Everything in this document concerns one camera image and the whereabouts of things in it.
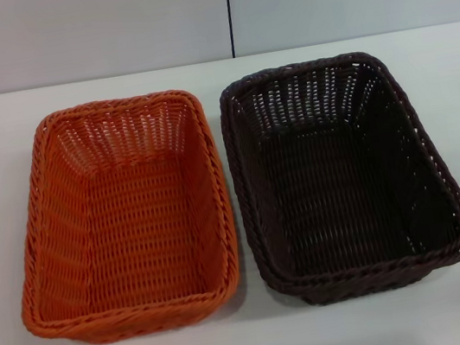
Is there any orange woven plastic basket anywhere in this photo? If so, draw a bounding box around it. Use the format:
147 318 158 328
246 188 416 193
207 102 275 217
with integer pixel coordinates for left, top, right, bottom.
0 80 252 345

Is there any dark brown woven basket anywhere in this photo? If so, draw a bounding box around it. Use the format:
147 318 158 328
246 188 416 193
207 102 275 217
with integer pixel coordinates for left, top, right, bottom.
213 35 460 315

